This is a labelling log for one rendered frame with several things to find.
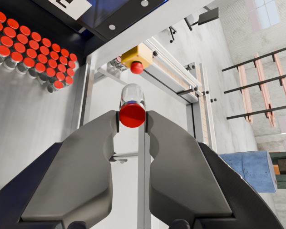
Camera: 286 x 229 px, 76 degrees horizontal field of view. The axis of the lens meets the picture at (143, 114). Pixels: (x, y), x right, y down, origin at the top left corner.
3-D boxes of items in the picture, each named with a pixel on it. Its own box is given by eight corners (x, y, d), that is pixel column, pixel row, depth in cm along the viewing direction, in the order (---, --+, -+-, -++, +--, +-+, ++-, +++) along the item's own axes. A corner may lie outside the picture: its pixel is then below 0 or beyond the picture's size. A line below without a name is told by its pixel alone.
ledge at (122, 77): (100, 37, 66) (103, 34, 65) (125, 55, 76) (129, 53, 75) (96, 70, 61) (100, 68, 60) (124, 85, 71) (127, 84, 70)
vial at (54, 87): (45, 84, 44) (55, 78, 42) (54, 87, 46) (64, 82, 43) (43, 92, 44) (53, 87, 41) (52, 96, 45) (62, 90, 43)
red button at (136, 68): (127, 61, 57) (137, 56, 54) (136, 67, 60) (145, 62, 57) (127, 71, 55) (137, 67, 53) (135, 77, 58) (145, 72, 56)
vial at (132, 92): (144, 82, 17) (147, 102, 13) (143, 104, 18) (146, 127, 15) (120, 82, 17) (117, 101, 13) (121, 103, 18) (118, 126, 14)
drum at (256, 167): (219, 182, 372) (278, 183, 313) (209, 198, 319) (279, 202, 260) (210, 151, 375) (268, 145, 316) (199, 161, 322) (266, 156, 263)
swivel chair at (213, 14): (176, 42, 357) (222, 19, 305) (165, 44, 313) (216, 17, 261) (166, 14, 347) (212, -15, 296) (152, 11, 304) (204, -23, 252)
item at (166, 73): (94, 49, 65) (126, 27, 56) (98, 16, 71) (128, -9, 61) (184, 107, 115) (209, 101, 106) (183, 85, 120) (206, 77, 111)
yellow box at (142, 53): (121, 43, 59) (138, 33, 55) (136, 55, 64) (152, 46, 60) (120, 63, 56) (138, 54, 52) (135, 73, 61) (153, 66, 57)
